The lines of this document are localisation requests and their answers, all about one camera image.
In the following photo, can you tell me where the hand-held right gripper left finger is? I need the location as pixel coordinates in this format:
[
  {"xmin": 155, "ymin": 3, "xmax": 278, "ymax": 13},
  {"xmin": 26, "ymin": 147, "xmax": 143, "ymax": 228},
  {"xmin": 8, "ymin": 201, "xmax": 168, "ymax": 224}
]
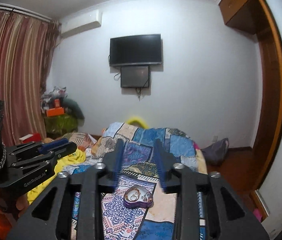
[{"xmin": 6, "ymin": 138, "xmax": 125, "ymax": 240}]

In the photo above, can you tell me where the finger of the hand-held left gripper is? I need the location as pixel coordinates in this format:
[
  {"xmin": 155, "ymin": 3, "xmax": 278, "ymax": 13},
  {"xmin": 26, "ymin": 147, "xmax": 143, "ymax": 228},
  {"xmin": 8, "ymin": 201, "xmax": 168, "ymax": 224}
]
[
  {"xmin": 6, "ymin": 138, "xmax": 70, "ymax": 161},
  {"xmin": 11, "ymin": 142, "xmax": 78, "ymax": 170}
]

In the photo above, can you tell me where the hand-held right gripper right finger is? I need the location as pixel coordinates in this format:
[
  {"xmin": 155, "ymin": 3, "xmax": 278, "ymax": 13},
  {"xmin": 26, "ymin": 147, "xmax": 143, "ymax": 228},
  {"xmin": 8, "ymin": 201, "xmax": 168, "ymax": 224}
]
[{"xmin": 153, "ymin": 138, "xmax": 270, "ymax": 240}]

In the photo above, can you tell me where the purple heart-shaped tin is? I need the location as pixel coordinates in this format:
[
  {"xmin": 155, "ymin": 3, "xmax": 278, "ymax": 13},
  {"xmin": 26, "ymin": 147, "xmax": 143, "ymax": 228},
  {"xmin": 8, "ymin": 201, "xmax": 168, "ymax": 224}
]
[{"xmin": 123, "ymin": 184, "xmax": 154, "ymax": 209}]

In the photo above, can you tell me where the yellow cloth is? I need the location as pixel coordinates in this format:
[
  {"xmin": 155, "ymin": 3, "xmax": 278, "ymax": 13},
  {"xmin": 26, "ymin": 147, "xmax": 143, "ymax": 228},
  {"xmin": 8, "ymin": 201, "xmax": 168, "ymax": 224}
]
[{"xmin": 27, "ymin": 147, "xmax": 87, "ymax": 203}]

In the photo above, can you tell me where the orange patterned quilt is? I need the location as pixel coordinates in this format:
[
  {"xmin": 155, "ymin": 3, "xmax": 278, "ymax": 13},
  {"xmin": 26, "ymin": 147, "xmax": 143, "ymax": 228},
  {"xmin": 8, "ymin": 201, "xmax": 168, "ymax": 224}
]
[{"xmin": 61, "ymin": 131, "xmax": 102, "ymax": 153}]

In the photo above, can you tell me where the red box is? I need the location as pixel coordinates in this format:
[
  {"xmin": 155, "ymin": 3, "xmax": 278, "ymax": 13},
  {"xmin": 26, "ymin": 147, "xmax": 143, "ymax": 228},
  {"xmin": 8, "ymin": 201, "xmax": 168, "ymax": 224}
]
[{"xmin": 19, "ymin": 133, "xmax": 42, "ymax": 144}]

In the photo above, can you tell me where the green covered table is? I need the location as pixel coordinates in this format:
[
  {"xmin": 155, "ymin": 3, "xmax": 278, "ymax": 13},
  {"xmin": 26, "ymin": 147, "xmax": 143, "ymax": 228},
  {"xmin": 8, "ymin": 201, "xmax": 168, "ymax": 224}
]
[{"xmin": 43, "ymin": 114, "xmax": 78, "ymax": 135}]

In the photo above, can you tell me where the flat orange box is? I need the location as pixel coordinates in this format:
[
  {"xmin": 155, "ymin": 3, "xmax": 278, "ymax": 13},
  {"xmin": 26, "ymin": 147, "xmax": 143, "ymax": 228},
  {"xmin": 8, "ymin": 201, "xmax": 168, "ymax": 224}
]
[{"xmin": 46, "ymin": 107, "xmax": 65, "ymax": 117}]

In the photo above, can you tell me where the patchwork printed blanket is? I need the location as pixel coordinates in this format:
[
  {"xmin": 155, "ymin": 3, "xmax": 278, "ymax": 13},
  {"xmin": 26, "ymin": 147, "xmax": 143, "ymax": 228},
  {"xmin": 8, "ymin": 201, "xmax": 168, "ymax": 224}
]
[{"xmin": 70, "ymin": 121, "xmax": 208, "ymax": 240}]

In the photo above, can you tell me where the grey green cushion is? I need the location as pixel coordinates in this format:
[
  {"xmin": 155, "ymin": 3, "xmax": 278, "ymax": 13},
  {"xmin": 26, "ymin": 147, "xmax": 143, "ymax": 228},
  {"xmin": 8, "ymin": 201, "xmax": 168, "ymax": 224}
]
[{"xmin": 63, "ymin": 98, "xmax": 85, "ymax": 120}]

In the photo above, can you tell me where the pile of clutter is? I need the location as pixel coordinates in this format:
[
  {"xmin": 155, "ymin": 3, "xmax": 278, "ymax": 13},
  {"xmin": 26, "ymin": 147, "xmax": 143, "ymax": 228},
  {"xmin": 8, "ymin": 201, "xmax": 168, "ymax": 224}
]
[{"xmin": 41, "ymin": 86, "xmax": 68, "ymax": 111}]

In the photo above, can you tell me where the dark grey bag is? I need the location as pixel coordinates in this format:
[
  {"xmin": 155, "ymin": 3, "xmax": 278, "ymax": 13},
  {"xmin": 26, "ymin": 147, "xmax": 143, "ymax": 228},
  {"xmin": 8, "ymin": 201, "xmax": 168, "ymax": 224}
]
[{"xmin": 201, "ymin": 138, "xmax": 229, "ymax": 166}]

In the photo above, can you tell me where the striped brown curtain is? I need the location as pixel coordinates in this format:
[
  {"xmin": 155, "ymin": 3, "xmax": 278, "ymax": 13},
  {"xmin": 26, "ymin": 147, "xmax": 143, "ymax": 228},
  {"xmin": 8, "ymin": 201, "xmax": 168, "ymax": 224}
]
[{"xmin": 0, "ymin": 8, "xmax": 62, "ymax": 146}]

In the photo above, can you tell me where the small black monitor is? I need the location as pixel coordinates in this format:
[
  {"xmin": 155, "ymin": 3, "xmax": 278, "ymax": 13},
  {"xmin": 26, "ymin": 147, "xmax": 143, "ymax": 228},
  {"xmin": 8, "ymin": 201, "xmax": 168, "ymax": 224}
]
[{"xmin": 120, "ymin": 65, "xmax": 150, "ymax": 88}]

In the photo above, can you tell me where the pink object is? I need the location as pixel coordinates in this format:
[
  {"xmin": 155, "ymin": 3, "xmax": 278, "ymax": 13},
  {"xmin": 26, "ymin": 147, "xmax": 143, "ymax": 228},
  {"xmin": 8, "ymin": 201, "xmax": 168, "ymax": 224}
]
[{"xmin": 253, "ymin": 207, "xmax": 263, "ymax": 221}]

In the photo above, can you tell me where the white air conditioner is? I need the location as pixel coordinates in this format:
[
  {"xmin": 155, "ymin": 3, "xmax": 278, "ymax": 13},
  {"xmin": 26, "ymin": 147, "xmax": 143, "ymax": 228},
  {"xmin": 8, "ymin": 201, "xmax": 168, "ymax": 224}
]
[{"xmin": 60, "ymin": 9, "xmax": 103, "ymax": 39}]

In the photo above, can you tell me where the wooden overhead cabinet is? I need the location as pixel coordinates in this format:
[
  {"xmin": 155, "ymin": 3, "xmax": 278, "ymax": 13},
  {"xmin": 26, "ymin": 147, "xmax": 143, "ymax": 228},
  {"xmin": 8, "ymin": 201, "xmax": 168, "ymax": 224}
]
[{"xmin": 218, "ymin": 0, "xmax": 270, "ymax": 34}]

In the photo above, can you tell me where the yellow ring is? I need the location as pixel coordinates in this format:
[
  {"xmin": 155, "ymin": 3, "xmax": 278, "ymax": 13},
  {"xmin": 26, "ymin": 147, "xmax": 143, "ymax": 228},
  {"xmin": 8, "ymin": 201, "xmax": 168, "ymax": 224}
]
[{"xmin": 126, "ymin": 115, "xmax": 148, "ymax": 128}]

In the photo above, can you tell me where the black wall television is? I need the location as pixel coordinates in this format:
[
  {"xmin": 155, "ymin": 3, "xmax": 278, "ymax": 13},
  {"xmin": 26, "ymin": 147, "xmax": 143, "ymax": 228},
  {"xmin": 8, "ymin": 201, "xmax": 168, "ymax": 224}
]
[{"xmin": 109, "ymin": 33, "xmax": 163, "ymax": 67}]

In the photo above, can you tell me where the curtain rail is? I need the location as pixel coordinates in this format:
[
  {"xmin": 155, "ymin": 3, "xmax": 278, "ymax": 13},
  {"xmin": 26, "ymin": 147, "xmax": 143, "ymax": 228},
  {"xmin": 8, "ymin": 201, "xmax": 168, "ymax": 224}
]
[{"xmin": 0, "ymin": 2, "xmax": 62, "ymax": 23}]

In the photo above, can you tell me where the wooden door frame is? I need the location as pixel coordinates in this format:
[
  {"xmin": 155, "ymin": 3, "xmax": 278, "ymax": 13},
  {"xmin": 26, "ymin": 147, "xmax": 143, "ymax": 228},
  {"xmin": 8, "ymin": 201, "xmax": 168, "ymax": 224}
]
[{"xmin": 252, "ymin": 0, "xmax": 282, "ymax": 193}]

